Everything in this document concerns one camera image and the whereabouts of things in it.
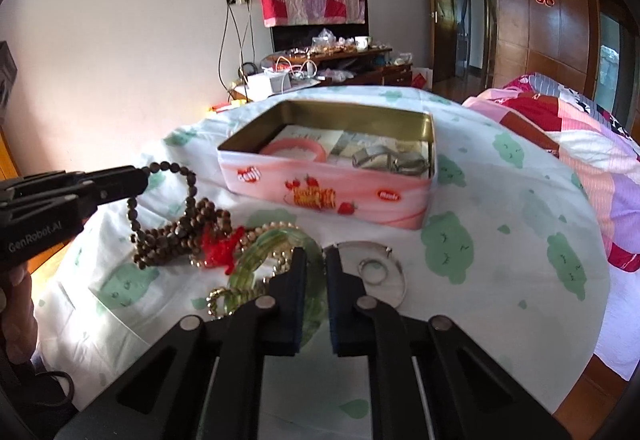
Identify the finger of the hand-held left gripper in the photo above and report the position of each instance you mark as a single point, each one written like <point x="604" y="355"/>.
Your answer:
<point x="120" y="182"/>

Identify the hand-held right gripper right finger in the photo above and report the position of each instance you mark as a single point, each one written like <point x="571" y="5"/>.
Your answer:
<point x="340" y="300"/>

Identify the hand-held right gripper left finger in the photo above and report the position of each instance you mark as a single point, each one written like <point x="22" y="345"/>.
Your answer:
<point x="298" y="300"/>

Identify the green jade bangle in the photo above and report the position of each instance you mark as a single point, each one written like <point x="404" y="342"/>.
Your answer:
<point x="255" y="260"/>
<point x="402" y="280"/>

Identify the red knot tassel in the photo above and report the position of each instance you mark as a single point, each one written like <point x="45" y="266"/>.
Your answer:
<point x="220" y="250"/>

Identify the pink tin box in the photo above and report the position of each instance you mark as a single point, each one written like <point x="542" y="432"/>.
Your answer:
<point x="325" y="200"/>

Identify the person's left hand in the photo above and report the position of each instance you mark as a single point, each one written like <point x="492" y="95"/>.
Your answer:
<point x="17" y="310"/>

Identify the red yellow carton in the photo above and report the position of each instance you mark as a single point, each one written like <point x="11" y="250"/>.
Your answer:
<point x="220" y="108"/>

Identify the pink bangle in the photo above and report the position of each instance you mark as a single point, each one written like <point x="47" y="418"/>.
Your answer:
<point x="272" y="149"/>

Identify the dark grey box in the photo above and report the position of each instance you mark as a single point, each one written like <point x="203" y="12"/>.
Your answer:
<point x="6" y="80"/>

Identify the cloud-print white tablecloth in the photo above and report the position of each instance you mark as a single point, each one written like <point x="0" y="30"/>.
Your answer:
<point x="500" y="320"/>

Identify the white paper card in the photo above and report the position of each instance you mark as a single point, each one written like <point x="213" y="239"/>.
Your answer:
<point x="320" y="135"/>

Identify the white cardboard box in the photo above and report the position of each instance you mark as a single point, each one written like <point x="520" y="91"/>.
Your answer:
<point x="265" y="87"/>

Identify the wooden television cabinet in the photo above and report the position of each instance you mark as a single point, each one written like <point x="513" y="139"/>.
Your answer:
<point x="370" y="77"/>

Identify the black television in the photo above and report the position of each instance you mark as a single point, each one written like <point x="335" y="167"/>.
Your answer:
<point x="295" y="37"/>

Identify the clear plastic bag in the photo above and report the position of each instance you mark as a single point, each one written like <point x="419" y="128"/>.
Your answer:
<point x="324" y="40"/>

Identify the white mug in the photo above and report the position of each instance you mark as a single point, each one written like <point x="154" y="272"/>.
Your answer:
<point x="362" y="43"/>

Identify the red patchwork television cover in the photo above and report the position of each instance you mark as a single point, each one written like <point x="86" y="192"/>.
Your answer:
<point x="310" y="0"/>

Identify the brown wooden door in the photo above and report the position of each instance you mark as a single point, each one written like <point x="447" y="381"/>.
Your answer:
<point x="442" y="35"/>

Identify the pink red patchwork quilt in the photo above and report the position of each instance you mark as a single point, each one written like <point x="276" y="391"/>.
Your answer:
<point x="590" y="145"/>

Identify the brown wooden wardrobe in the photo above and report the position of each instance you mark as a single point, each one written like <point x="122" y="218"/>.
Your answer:
<point x="550" y="40"/>

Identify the glass door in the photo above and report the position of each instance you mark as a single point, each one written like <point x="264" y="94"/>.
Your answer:
<point x="610" y="60"/>

